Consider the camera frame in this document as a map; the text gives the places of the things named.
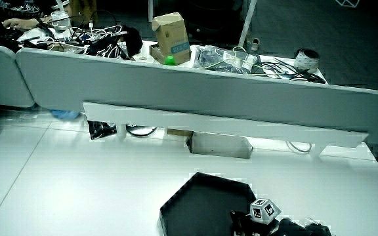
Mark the white upright pole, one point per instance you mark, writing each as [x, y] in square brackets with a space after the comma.
[150, 10]

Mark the blue cloth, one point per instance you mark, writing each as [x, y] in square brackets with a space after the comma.
[65, 114]

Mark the black hexagonal plate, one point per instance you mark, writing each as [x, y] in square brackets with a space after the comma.
[202, 203]

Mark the long grey divider panel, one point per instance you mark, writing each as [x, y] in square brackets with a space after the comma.
[189, 88]

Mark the black plastic bag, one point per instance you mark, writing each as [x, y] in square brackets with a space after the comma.
[100, 128]

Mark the white slanted pole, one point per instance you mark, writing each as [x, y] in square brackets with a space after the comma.
[247, 23]

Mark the person's right hand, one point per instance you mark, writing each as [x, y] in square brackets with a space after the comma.
[264, 211]

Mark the white tape roll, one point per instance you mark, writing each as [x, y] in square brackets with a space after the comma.
[306, 60]

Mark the person's right forearm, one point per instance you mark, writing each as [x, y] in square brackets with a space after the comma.
[302, 229]

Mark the black cap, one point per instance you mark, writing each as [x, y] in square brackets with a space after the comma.
[133, 39]

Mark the white shoe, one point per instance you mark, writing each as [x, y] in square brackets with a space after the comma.
[255, 44]

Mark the cardboard box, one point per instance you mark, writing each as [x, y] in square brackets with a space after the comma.
[172, 36]

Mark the clear plastic bag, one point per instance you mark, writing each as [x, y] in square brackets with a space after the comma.
[218, 59]

